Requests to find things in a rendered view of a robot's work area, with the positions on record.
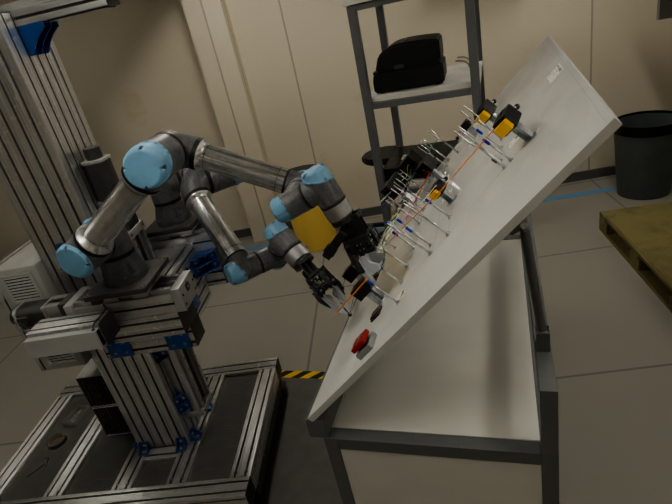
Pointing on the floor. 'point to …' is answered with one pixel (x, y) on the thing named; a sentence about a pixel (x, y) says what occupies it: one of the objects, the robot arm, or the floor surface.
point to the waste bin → (644, 155)
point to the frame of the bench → (519, 452)
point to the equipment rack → (467, 77)
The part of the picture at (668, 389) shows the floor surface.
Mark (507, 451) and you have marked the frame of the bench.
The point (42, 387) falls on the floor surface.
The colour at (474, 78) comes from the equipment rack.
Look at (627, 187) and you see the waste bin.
